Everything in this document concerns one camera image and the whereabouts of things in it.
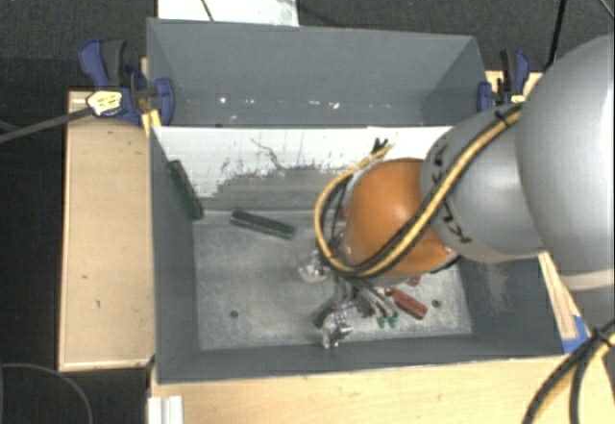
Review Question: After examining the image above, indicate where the clear glass thing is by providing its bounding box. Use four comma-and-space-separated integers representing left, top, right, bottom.
296, 250, 333, 285

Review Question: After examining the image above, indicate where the dark green flat block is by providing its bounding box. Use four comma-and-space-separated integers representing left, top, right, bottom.
164, 159, 205, 222
229, 209, 297, 241

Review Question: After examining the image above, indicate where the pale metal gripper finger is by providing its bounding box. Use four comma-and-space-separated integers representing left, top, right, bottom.
310, 298, 345, 328
320, 314, 356, 349

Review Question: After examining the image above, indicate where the red-brown flat block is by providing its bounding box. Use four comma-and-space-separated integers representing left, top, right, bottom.
388, 286, 430, 320

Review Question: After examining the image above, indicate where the pale wood board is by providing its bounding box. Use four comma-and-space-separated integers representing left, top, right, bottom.
57, 86, 158, 373

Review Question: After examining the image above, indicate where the grey metal bin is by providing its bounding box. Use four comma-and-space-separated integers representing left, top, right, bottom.
144, 16, 566, 385

